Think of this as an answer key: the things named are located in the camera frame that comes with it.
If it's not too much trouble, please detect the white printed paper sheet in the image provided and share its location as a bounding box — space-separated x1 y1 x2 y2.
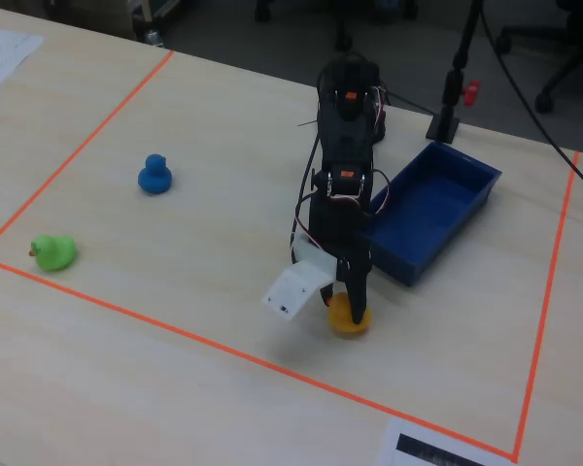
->
0 24 47 102

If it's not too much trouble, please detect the green rubber duck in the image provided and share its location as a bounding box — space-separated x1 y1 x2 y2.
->
28 234 79 273

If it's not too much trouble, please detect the yellow rubber duck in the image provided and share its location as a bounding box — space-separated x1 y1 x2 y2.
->
326 292 374 340

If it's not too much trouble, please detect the white paper with black bar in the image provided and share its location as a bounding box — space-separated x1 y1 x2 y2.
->
378 416 516 466

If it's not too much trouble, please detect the black office chair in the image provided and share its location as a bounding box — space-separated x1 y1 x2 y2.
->
494 0 583 116

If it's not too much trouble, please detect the black camera stand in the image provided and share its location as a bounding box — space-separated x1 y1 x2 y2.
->
425 0 485 145

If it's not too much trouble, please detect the orange tape line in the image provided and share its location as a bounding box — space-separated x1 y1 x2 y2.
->
512 150 581 463
0 255 517 462
0 50 176 257

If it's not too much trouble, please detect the red clamp knob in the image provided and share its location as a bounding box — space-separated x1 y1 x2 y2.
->
463 79 482 108

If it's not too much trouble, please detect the blue rubber duck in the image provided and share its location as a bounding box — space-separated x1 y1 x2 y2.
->
137 153 174 196

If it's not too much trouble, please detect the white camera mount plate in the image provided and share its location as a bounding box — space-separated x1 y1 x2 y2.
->
261 232 337 323

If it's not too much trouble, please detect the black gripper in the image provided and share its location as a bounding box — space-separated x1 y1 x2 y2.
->
309 193 373 326

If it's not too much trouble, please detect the black cable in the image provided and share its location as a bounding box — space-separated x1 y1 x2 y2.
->
479 0 583 199

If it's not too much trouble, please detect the blue plastic box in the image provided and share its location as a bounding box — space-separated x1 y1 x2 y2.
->
359 141 503 287

